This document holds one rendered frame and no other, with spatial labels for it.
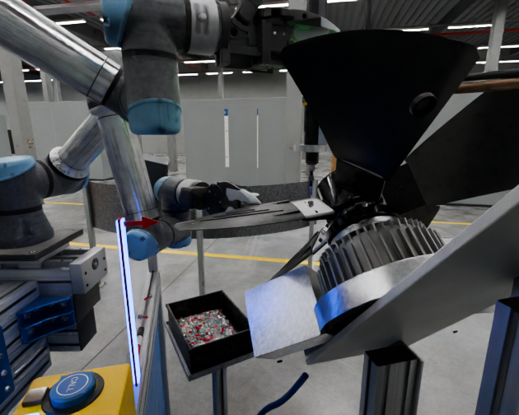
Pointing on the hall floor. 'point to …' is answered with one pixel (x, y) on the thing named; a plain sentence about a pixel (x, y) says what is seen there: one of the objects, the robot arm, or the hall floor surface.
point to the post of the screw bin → (220, 392)
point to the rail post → (164, 356)
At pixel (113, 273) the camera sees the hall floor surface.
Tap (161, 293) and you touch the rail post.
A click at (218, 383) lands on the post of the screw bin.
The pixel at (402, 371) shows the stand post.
